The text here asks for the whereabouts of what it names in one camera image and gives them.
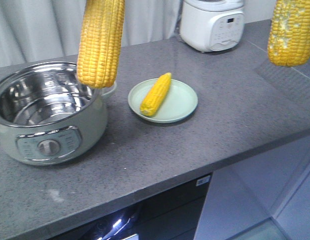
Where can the yellow corn cob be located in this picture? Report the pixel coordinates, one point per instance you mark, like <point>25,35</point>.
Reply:
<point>100,43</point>
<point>289,37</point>
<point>156,95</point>

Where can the green round plate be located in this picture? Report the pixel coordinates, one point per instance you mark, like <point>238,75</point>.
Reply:
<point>181,100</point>

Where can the black drawer sterilizer cabinet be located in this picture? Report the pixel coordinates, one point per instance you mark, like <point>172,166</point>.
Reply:
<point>170,215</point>

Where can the white rice cooker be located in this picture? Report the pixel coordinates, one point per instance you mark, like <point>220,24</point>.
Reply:
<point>212,25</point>

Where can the pale green electric pot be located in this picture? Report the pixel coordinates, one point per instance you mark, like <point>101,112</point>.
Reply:
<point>47,116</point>

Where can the grey pleated curtain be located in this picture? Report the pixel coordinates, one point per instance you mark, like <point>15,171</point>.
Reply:
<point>34,30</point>

